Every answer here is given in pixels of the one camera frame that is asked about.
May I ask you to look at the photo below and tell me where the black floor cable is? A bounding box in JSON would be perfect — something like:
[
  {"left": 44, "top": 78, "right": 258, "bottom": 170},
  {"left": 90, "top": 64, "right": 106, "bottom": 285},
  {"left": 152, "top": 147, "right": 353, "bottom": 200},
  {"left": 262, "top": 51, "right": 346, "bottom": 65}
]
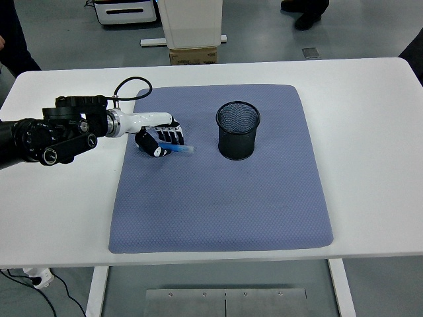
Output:
[
  {"left": 52, "top": 273, "right": 89, "bottom": 317},
  {"left": 0, "top": 267, "right": 56, "bottom": 317}
]

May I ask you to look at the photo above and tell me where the white power strip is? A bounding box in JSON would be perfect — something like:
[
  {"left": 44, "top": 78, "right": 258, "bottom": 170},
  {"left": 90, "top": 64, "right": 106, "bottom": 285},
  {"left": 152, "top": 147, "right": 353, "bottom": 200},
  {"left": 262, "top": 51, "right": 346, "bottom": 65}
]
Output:
[{"left": 22, "top": 267, "right": 56, "bottom": 291}]

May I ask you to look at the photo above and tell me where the person in dark clothes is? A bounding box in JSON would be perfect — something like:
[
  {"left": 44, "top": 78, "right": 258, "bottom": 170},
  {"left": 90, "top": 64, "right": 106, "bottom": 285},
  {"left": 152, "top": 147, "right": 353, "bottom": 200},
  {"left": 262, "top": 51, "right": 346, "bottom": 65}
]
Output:
[{"left": 0, "top": 0, "right": 42, "bottom": 77}]

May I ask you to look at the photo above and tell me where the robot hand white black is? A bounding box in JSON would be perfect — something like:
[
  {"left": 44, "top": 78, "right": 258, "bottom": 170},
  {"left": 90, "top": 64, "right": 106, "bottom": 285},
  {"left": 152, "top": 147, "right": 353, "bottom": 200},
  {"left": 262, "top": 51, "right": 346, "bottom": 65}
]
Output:
[{"left": 122, "top": 111, "right": 185, "bottom": 159}]

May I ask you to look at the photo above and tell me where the white pedestal base bar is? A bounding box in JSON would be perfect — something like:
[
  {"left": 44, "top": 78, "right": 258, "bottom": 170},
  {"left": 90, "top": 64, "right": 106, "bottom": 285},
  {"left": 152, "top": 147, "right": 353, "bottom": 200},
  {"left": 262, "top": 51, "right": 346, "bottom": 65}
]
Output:
[{"left": 140, "top": 34, "right": 229, "bottom": 47}]

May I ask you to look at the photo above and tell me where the black bulky object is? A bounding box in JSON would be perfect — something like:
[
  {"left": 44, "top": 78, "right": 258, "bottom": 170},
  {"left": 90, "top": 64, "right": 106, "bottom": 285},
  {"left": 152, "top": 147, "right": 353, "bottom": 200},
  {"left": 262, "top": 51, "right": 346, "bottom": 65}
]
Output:
[{"left": 398, "top": 31, "right": 423, "bottom": 85}]

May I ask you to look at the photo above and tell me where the white boxy appliance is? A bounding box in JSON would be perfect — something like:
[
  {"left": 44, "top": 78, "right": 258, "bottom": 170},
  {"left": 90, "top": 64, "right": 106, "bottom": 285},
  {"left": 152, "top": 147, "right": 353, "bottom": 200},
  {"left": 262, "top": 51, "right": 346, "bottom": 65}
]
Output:
[{"left": 93, "top": 0, "right": 159, "bottom": 26}]

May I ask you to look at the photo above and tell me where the blue marker pen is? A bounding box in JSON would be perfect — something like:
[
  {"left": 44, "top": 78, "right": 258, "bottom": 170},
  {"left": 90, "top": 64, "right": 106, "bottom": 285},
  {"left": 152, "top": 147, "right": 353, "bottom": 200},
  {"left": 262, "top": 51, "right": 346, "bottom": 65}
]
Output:
[{"left": 158, "top": 141, "right": 196, "bottom": 155}]

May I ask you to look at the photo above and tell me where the white table leg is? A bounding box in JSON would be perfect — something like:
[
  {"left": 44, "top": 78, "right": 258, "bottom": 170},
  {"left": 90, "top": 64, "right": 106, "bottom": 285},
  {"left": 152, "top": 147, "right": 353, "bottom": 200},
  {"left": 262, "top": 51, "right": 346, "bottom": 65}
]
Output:
[
  {"left": 327, "top": 258, "right": 357, "bottom": 317},
  {"left": 85, "top": 265, "right": 110, "bottom": 317}
]

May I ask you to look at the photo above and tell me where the brown cardboard box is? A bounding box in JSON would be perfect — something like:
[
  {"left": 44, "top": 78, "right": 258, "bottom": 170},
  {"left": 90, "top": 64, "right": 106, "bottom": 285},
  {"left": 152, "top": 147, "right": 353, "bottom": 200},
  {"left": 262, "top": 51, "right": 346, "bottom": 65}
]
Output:
[{"left": 169, "top": 46, "right": 219, "bottom": 66}]

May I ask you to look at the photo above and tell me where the black mesh pen holder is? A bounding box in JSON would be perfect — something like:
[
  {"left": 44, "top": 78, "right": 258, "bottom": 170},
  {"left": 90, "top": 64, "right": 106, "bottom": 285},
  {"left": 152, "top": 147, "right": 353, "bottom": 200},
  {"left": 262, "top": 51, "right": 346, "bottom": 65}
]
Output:
[{"left": 216, "top": 100, "right": 262, "bottom": 161}]

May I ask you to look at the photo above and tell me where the blue-grey textured mat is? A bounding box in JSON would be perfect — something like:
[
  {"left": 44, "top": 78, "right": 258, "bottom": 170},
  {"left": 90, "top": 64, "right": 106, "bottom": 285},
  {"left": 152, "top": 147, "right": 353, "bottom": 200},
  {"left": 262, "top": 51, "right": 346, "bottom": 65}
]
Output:
[{"left": 108, "top": 84, "right": 334, "bottom": 254}]

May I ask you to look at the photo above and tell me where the person with black shoes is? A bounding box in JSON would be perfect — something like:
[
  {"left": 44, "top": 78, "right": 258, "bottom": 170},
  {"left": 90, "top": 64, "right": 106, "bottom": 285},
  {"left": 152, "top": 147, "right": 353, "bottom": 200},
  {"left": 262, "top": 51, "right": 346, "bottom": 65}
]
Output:
[{"left": 280, "top": 0, "right": 330, "bottom": 32}]

